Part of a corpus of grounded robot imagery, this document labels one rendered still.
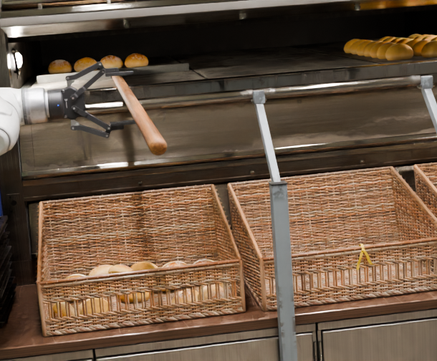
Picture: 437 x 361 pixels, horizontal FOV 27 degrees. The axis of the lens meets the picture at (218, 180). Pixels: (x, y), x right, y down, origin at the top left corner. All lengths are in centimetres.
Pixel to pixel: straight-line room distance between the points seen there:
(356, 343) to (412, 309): 18
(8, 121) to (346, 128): 125
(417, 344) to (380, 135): 74
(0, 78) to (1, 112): 75
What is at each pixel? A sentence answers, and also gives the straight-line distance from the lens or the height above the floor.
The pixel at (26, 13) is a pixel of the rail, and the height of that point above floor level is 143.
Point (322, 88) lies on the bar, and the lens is 252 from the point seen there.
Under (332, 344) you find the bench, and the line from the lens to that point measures 251.
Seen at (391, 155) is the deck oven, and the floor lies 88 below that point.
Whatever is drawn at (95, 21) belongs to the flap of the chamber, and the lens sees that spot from 267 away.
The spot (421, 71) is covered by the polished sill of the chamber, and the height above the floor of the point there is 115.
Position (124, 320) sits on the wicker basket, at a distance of 245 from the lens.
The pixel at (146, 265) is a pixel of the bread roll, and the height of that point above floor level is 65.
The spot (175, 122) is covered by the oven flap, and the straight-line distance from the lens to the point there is 286.
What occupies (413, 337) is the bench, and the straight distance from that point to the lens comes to 257.
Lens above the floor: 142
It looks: 11 degrees down
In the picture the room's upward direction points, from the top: 4 degrees counter-clockwise
